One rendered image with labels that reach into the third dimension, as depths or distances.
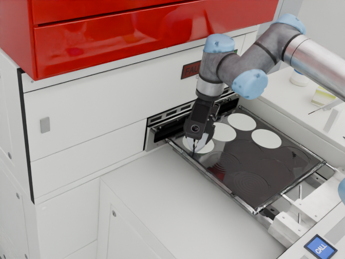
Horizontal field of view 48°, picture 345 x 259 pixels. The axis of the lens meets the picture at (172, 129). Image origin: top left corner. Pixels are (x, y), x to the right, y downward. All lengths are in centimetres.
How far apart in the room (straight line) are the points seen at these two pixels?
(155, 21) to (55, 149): 40
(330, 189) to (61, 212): 80
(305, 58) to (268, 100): 52
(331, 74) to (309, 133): 50
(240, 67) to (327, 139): 50
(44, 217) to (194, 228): 42
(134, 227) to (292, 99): 73
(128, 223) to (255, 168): 40
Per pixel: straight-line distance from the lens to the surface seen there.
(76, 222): 126
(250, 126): 136
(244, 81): 91
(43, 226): 119
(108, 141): 110
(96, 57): 86
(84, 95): 96
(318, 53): 90
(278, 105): 139
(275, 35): 95
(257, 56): 94
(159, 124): 119
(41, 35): 78
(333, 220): 105
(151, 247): 109
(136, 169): 120
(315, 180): 132
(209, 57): 99
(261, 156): 124
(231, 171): 115
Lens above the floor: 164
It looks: 37 degrees down
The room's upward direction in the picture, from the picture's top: 10 degrees clockwise
